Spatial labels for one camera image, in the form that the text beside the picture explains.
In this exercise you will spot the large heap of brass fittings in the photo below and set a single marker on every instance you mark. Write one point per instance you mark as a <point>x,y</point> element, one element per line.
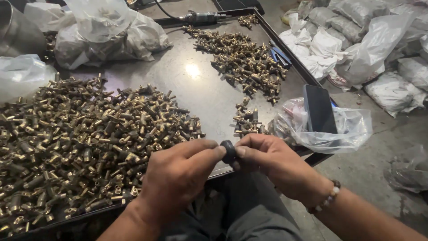
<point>77,147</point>

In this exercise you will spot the tiny pile of brass fittings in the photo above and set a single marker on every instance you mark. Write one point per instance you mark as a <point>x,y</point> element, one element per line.
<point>247,20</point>

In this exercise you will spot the long heap of brass fittings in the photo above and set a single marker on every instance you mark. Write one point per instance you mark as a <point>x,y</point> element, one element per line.
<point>244,62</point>

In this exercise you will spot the black metal tray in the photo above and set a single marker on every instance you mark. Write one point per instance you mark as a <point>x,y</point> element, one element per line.
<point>200,83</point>

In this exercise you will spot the heap of filled plastic sacks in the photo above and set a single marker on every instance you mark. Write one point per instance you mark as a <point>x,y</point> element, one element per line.
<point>361,47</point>

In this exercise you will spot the black smartphone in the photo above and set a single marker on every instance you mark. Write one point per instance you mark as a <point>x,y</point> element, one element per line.
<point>319,108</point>

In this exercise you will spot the person's left hand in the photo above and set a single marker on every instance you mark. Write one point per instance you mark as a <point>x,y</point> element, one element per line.
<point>174,180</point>

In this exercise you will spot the clear plastic bag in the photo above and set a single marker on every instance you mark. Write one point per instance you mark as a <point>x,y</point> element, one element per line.
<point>347,130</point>

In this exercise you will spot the person's right hand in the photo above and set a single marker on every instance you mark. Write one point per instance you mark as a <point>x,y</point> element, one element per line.
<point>277,164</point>

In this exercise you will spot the crumpled clear plastic bags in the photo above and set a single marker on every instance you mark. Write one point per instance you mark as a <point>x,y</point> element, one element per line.
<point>107,33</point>

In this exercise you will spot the small cluster of brass fittings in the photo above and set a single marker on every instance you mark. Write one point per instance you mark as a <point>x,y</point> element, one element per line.
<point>248,121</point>

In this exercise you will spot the dark plastic bag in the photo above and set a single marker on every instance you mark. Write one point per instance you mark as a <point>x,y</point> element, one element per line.
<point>408,170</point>

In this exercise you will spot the translucent plastic bag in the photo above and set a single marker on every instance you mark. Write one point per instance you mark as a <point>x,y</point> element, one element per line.
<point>21,77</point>

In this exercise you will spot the grey pneumatic tool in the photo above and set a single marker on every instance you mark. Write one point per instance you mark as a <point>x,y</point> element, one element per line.
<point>202,16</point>

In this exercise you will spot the grey metal cylinder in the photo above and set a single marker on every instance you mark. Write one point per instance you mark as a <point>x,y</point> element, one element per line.
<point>18,31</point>

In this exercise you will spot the person's grey trousers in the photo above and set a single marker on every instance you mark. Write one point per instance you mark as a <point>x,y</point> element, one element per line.
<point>230,211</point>

